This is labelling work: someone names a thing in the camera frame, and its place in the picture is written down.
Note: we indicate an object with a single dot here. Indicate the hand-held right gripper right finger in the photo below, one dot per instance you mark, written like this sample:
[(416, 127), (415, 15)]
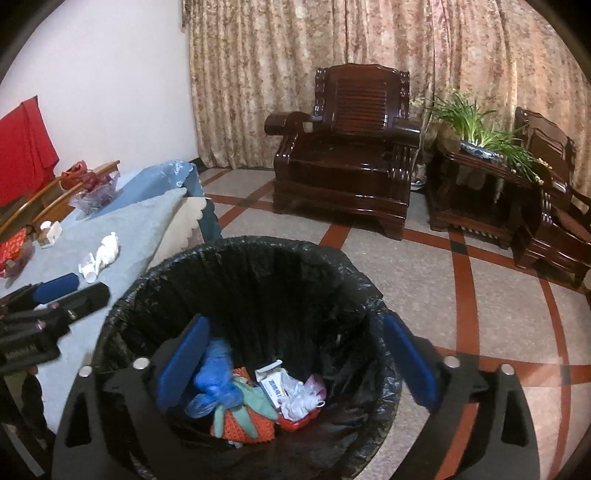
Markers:
[(411, 364)]

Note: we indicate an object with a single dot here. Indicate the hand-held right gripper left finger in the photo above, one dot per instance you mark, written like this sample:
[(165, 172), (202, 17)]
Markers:
[(184, 360)]

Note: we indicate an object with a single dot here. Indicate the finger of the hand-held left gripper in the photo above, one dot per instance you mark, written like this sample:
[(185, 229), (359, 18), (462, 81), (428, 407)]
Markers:
[(87, 300), (55, 286)]

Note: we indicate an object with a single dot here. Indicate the blue plastic bag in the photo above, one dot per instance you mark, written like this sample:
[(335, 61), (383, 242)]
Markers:
[(212, 374)]

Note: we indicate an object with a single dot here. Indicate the pink wrapper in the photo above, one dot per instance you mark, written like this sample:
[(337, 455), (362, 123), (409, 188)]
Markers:
[(316, 385)]

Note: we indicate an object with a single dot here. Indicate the white tissue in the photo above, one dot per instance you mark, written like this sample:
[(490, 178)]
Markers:
[(108, 251), (298, 397)]

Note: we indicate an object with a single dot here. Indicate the bin with black bag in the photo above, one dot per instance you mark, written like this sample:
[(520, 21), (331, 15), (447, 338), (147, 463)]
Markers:
[(286, 286)]

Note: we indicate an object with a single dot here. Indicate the small white bottle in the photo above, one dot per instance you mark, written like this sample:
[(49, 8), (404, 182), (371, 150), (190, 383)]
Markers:
[(88, 269)]

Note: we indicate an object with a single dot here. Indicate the small white box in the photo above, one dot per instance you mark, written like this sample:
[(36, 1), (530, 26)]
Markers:
[(48, 234)]

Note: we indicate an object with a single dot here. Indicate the red patterned packet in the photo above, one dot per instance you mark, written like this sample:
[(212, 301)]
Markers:
[(14, 249)]

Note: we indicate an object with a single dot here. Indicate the light wooden chair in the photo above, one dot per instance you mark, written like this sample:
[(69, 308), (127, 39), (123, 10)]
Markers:
[(60, 205), (18, 214)]

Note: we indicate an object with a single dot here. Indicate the grey-blue blanket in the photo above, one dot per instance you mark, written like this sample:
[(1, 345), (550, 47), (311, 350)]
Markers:
[(134, 230)]

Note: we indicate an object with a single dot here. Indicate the green rubber glove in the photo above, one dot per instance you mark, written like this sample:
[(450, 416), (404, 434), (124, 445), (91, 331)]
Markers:
[(258, 402)]

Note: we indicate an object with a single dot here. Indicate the orange mesh net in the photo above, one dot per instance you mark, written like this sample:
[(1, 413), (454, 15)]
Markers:
[(240, 427)]

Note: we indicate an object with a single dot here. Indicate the white box with blue print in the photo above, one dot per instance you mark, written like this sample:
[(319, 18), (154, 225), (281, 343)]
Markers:
[(272, 385)]

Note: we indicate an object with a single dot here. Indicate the glass fruit bowl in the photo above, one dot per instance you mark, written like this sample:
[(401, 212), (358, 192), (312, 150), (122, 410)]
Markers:
[(92, 198)]

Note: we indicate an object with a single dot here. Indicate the red apple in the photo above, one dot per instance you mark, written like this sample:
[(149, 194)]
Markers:
[(90, 179)]

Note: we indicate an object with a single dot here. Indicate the cream scalloped cloth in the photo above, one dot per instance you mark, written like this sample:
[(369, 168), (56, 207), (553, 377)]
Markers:
[(184, 226)]

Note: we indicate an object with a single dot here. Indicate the blue embroidered cloth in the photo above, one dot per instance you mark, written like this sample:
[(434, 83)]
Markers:
[(152, 182)]

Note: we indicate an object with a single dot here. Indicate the red cloth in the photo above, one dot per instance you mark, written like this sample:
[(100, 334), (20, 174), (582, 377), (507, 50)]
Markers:
[(23, 152)]

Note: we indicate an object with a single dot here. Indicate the dark teal cloth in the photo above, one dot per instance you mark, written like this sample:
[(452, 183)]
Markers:
[(207, 221)]

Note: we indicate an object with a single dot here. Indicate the dark wooden side table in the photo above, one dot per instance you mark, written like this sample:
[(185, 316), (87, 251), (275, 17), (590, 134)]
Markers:
[(471, 198)]

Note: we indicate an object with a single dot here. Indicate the dark wooden armchair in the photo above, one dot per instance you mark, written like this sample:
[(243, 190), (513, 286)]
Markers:
[(549, 217), (341, 161)]

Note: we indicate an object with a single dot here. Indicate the blue and white plant pot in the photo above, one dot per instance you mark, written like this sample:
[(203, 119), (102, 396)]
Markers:
[(478, 151)]

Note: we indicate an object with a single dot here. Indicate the green leafy plant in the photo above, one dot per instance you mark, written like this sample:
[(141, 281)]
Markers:
[(471, 120)]

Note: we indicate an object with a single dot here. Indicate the beige patterned curtain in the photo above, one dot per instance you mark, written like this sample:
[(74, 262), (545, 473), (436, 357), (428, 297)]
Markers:
[(392, 46)]

